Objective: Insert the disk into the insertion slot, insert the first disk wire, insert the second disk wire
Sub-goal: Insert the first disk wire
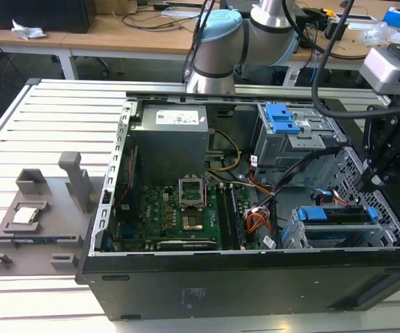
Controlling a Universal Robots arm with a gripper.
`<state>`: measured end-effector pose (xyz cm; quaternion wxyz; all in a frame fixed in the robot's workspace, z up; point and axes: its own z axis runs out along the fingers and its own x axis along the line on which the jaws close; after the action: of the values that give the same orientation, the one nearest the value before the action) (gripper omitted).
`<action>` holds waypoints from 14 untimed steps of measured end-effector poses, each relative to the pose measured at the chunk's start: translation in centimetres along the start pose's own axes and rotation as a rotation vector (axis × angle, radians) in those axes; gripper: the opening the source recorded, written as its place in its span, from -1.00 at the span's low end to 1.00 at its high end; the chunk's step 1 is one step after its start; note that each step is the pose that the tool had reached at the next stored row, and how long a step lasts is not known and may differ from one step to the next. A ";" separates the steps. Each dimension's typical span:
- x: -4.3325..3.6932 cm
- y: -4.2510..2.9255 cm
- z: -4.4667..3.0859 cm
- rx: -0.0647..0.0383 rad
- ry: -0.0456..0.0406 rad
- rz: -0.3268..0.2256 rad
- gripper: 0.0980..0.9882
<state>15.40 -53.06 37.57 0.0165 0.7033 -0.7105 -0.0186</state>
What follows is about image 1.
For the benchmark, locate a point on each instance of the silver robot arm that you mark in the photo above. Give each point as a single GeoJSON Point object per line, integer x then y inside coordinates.
{"type": "Point", "coordinates": [217, 52]}

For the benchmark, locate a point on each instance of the metal disk bay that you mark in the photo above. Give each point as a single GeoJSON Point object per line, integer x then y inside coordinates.
{"type": "Point", "coordinates": [387, 232]}

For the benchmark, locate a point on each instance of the clear plastic bag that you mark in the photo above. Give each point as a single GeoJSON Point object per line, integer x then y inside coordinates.
{"type": "Point", "coordinates": [380, 34]}

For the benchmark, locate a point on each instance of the metal optical drive cage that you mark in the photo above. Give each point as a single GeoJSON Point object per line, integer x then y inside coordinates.
{"type": "Point", "coordinates": [279, 156]}

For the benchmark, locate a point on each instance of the blue plastic drive latch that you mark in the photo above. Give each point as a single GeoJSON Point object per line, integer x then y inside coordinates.
{"type": "Point", "coordinates": [279, 118]}

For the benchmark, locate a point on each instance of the CPU socket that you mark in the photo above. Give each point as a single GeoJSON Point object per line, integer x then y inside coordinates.
{"type": "Point", "coordinates": [192, 223]}

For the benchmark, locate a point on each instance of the grey power supply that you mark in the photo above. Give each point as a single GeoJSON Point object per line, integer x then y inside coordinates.
{"type": "Point", "coordinates": [172, 145]}

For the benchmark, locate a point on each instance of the black PC case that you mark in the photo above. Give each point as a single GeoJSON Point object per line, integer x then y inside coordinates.
{"type": "Point", "coordinates": [220, 288]}

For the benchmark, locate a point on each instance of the black graphics card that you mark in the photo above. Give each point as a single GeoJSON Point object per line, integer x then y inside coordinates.
{"type": "Point", "coordinates": [185, 244]}

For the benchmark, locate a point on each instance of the green motherboard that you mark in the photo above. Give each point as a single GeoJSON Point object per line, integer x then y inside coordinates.
{"type": "Point", "coordinates": [158, 215]}

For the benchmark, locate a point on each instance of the blue board connector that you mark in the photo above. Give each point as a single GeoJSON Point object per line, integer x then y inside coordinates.
{"type": "Point", "coordinates": [129, 232]}

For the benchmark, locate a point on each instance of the wooden desk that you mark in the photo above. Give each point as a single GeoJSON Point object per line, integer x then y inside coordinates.
{"type": "Point", "coordinates": [116, 38]}

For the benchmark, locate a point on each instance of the grey parts rack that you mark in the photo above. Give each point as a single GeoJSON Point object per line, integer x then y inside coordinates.
{"type": "Point", "coordinates": [47, 215]}

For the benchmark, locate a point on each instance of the silver CPU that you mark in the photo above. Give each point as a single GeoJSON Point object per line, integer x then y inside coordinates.
{"type": "Point", "coordinates": [26, 215]}

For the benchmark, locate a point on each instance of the black box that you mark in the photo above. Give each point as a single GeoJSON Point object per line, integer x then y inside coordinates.
{"type": "Point", "coordinates": [36, 15]}

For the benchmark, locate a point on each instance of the crumpled white paper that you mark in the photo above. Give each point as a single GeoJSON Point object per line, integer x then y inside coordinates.
{"type": "Point", "coordinates": [28, 30]}

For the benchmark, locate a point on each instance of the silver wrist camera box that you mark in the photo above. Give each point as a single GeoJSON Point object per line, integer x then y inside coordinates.
{"type": "Point", "coordinates": [380, 69]}

